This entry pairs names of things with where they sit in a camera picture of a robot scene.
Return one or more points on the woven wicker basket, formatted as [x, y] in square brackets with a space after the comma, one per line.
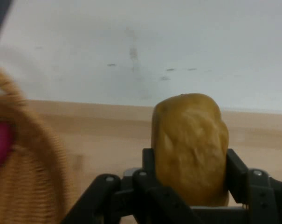
[26, 175]

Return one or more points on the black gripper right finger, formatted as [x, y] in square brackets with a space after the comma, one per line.
[259, 193]

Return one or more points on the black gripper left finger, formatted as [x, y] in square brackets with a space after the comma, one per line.
[154, 200]

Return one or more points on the brown potato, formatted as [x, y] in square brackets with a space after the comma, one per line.
[189, 149]

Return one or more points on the wooden cutting board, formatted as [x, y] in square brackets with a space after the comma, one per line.
[103, 135]

